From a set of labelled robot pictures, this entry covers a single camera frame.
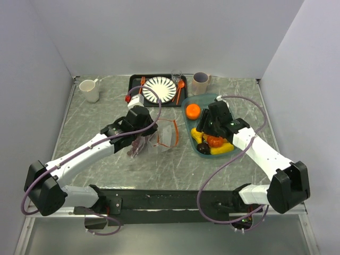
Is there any orange pumpkin toy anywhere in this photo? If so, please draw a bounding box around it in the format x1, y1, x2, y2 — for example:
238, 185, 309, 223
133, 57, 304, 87
206, 135, 224, 148

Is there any red grape bunch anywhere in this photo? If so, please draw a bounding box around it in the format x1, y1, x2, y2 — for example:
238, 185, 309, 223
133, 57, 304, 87
127, 137, 145, 158

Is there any clear zip top bag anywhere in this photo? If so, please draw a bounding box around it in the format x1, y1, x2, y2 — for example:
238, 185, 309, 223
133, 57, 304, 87
137, 118, 179, 155

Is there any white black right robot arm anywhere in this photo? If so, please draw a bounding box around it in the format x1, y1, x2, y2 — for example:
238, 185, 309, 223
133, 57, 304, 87
197, 97, 310, 214

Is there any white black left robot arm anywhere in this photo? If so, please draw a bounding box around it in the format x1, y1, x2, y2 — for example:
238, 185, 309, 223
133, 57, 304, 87
24, 106, 158, 216

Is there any yellow lumpy food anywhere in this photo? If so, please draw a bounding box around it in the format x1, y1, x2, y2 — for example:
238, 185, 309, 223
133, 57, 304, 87
190, 127, 204, 144

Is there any dark purple food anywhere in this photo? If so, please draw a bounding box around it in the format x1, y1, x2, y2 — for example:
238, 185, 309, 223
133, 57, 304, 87
196, 142, 210, 155

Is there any teal transparent plastic container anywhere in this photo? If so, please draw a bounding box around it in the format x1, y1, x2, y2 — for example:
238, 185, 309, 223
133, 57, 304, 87
181, 93, 234, 158

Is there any orange fruit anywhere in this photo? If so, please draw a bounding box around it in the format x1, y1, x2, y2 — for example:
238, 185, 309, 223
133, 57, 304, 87
185, 104, 201, 120

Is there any yellow banana toy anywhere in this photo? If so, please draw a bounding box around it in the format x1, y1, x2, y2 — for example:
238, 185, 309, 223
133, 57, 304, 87
210, 143, 234, 155

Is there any orange plastic fork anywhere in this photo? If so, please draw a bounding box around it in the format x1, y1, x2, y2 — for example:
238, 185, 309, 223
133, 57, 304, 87
138, 76, 146, 94

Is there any white black striped plate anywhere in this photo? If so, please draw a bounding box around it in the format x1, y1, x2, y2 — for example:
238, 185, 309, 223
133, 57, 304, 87
142, 76, 177, 104

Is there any black serving tray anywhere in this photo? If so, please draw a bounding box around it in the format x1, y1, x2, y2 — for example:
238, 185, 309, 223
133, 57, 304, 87
128, 74, 188, 107

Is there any beige mug purple inside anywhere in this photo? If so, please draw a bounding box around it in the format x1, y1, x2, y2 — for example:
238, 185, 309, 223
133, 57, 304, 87
192, 72, 211, 95

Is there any orange plastic spoon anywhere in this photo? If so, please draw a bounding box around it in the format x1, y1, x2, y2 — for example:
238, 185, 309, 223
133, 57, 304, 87
176, 80, 185, 105

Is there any white mug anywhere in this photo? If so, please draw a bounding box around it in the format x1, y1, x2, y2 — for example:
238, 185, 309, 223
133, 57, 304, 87
79, 79, 99, 103

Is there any clear drinking glass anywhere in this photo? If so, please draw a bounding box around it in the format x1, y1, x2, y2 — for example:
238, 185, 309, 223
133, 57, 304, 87
171, 70, 182, 85

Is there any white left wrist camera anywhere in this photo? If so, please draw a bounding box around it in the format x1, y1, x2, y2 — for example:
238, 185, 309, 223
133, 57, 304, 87
125, 93, 144, 109

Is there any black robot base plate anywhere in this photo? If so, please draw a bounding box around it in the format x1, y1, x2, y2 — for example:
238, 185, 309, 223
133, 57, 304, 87
89, 188, 260, 224

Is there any aluminium frame rail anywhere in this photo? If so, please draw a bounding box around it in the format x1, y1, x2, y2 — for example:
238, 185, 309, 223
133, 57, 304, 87
25, 202, 308, 217

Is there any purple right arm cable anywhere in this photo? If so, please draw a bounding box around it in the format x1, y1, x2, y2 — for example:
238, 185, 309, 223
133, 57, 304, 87
197, 95, 268, 232

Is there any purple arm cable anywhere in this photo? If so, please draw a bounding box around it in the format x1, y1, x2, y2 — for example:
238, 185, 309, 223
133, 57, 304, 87
20, 85, 162, 215
197, 95, 268, 232

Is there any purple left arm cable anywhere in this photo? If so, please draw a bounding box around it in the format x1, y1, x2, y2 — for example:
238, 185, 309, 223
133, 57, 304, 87
20, 85, 162, 215

